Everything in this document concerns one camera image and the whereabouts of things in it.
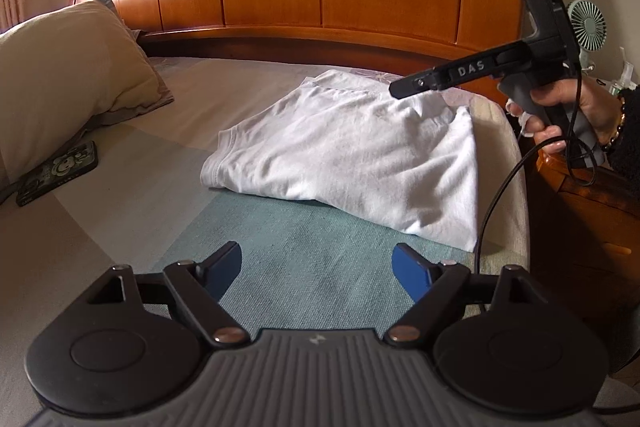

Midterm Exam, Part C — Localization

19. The beaded wrist bracelet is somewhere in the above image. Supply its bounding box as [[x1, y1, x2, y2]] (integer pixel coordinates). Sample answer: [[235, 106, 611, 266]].
[[598, 94, 627, 153]]

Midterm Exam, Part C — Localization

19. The small green fan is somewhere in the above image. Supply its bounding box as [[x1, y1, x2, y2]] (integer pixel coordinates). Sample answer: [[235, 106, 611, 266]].
[[567, 0, 608, 72]]

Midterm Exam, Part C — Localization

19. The person right hand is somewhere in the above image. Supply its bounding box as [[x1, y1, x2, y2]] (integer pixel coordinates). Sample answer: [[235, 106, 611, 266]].
[[504, 77, 623, 156]]

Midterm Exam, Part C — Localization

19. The black cable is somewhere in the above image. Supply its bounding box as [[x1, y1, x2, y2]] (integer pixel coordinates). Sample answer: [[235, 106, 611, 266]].
[[472, 31, 599, 313]]

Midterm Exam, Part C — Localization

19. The black fleece right sleeve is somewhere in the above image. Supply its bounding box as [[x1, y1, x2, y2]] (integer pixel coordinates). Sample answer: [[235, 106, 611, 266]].
[[606, 89, 640, 196]]

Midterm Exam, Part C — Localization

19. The wooden bedside table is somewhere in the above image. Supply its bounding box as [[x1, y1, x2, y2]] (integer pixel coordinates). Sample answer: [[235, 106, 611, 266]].
[[526, 150, 639, 373]]

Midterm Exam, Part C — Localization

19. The floral patchwork pillow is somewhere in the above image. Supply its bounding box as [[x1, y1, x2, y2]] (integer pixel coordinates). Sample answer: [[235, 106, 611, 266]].
[[1, 0, 174, 187]]

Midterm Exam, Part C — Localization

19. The white printed t-shirt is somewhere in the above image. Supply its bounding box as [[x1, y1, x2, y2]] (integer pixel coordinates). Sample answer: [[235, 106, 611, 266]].
[[200, 69, 478, 251]]

